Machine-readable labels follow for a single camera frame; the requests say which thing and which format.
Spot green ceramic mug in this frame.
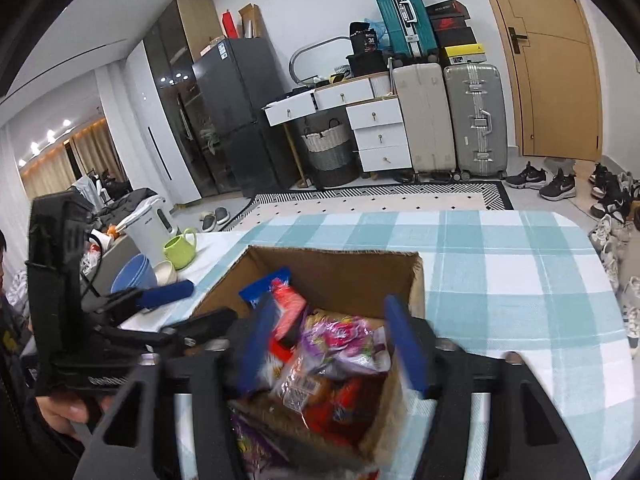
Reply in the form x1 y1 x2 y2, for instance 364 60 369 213
163 229 196 271

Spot beige suitcase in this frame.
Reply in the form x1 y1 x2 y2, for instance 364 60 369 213
393 63 457 174

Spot blue stacked bowls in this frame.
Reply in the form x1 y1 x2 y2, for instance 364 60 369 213
111 254 157 294

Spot checkered teal tablecloth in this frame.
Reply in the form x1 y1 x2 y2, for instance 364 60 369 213
127 210 636 479

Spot operator left hand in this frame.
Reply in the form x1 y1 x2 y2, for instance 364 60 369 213
36 391 89 440

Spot blue oreo pack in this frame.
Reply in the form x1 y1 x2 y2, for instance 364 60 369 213
239 266 291 309

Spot wooden door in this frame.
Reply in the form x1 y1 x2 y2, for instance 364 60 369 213
489 0 602 160

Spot woven laundry basket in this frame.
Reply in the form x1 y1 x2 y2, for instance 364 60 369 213
302 118 359 190

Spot white electric kettle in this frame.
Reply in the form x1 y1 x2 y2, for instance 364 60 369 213
116 195 179 266

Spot red triangular chip bag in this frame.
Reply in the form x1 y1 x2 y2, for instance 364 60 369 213
302 374 386 448

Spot black refrigerator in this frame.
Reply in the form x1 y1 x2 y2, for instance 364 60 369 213
192 38 298 197

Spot orange cracker sleeve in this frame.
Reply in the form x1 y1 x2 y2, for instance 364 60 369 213
270 351 333 414

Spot red black noodle pack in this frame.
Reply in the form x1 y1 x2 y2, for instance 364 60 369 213
269 278 307 363

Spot white drawer desk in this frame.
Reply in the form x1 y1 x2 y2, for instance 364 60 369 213
264 73 412 172

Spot teal suitcase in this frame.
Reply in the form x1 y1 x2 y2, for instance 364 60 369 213
375 0 439 63

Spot purple gummy candy bag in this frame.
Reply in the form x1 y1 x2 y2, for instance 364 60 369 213
297 311 392 380

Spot patterned floor rug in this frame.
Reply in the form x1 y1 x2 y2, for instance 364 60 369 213
223 181 513 232

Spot seated person in hoodie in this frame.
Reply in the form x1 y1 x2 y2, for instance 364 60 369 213
0 228 32 411

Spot black sneaker pair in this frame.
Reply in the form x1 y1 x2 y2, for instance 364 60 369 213
504 162 577 202

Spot glass door cabinet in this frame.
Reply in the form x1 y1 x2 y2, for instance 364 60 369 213
143 0 219 197

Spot silver aluminium suitcase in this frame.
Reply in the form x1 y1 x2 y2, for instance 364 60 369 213
444 63 508 179

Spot stacked shoe boxes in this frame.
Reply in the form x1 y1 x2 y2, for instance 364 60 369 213
425 0 487 67

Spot SF cardboard box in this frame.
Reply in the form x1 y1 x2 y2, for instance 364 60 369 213
194 246 424 468

